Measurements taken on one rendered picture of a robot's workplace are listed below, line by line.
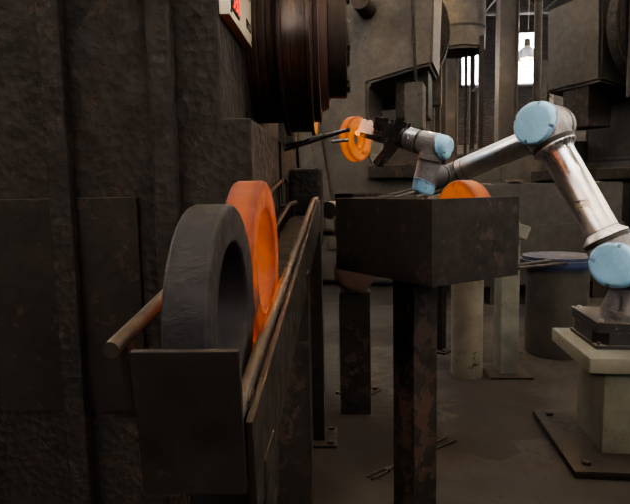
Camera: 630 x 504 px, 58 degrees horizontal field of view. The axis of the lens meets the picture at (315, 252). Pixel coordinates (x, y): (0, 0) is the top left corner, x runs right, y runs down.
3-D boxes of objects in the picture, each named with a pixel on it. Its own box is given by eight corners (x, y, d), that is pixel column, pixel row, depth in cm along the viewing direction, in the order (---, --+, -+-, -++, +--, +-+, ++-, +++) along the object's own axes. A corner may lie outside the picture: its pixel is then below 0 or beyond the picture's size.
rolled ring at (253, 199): (276, 351, 72) (250, 350, 72) (280, 212, 77) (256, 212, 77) (248, 330, 54) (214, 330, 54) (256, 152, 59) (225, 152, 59)
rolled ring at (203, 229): (248, 187, 54) (214, 187, 54) (197, 231, 36) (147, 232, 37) (258, 365, 59) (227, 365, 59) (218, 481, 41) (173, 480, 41)
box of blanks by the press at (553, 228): (474, 306, 348) (476, 178, 340) (421, 284, 429) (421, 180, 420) (620, 296, 370) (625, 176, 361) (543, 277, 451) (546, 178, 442)
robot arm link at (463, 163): (581, 102, 166) (441, 165, 200) (566, 98, 159) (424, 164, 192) (593, 139, 165) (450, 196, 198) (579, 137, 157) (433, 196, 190)
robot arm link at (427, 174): (444, 195, 188) (452, 162, 185) (425, 196, 180) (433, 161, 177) (424, 189, 193) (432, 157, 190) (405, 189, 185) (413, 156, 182)
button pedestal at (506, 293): (492, 382, 215) (495, 218, 208) (477, 362, 239) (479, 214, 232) (535, 382, 214) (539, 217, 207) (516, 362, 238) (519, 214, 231)
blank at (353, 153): (350, 171, 199) (358, 170, 197) (333, 132, 191) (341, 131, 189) (368, 146, 208) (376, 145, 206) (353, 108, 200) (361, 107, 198)
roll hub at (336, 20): (327, 89, 138) (325, -33, 134) (330, 105, 165) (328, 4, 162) (351, 88, 137) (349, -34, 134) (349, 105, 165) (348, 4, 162)
